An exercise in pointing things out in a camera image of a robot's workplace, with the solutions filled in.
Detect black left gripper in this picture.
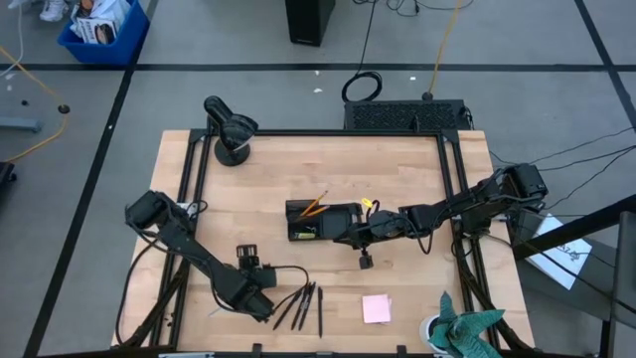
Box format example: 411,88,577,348
218,243,277,323

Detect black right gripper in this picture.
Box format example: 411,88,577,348
331,200,414,271

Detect orange pencil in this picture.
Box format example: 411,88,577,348
296,204,331,221
297,190,330,219

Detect black mesh desk organizer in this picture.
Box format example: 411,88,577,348
284,198,365,244

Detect pink sticky note pad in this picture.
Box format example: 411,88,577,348
361,293,394,326

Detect white plant pot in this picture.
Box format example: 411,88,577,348
418,313,451,357

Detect black perforated box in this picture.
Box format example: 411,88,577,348
343,98,472,132

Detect teal artificial plant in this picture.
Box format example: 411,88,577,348
427,290,507,358

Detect black desk lamp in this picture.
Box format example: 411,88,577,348
203,94,260,168

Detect black computer tower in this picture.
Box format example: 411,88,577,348
283,0,337,48

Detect white printed paper sheet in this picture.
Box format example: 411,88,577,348
525,212,594,291

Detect black metal stand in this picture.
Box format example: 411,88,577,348
511,193,636,358

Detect blue plastic bin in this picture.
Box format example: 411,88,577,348
57,0,152,67

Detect grey floor bar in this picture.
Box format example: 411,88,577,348
0,116,44,133

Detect magazines and papers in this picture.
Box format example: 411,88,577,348
69,0,131,46

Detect person's white shoe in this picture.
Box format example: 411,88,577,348
38,0,71,23

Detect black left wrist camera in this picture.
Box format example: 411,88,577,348
251,266,278,290

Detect black left camera cable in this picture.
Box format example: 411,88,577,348
270,265,311,315

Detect black table frame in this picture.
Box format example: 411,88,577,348
113,127,536,357

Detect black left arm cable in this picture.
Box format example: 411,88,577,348
114,233,175,348

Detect black coiled floor cable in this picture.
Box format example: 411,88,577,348
340,0,385,104

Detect yellow hanging cable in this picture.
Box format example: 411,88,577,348
420,0,464,102

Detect yellow floor cable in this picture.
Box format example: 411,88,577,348
0,46,72,164

